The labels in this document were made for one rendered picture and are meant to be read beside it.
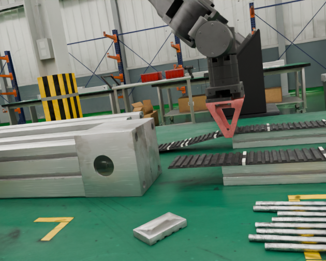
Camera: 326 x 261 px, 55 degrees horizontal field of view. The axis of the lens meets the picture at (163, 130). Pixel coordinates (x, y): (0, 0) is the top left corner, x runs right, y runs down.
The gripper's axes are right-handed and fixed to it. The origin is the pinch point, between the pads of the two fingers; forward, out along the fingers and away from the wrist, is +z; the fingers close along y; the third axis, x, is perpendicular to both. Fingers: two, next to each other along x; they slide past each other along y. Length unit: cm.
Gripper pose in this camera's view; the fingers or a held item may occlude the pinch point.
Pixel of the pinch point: (229, 130)
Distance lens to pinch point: 63.5
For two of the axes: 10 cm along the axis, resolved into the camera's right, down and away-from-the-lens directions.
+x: 9.5, -0.8, -3.0
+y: -2.8, 2.1, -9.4
